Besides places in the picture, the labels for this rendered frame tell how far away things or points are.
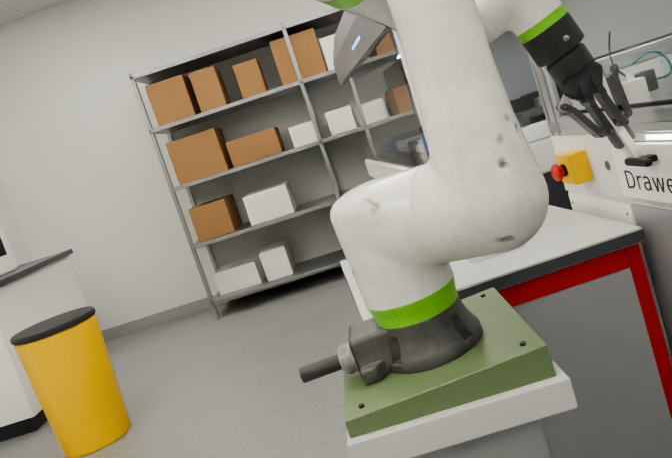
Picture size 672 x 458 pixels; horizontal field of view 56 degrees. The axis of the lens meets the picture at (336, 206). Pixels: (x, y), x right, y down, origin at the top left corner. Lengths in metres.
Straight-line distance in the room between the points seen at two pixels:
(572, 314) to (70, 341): 2.52
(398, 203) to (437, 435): 0.28
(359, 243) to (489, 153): 0.21
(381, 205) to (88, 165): 5.03
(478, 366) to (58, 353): 2.72
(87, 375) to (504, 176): 2.87
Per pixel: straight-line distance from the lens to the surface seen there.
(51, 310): 4.62
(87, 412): 3.43
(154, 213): 5.59
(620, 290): 1.39
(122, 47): 5.65
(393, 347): 0.88
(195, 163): 5.00
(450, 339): 0.86
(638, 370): 1.46
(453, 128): 0.73
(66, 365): 3.36
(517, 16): 1.17
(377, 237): 0.80
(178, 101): 5.02
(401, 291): 0.83
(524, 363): 0.82
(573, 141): 1.57
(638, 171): 1.32
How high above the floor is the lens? 1.13
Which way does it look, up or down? 7 degrees down
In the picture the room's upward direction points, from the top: 18 degrees counter-clockwise
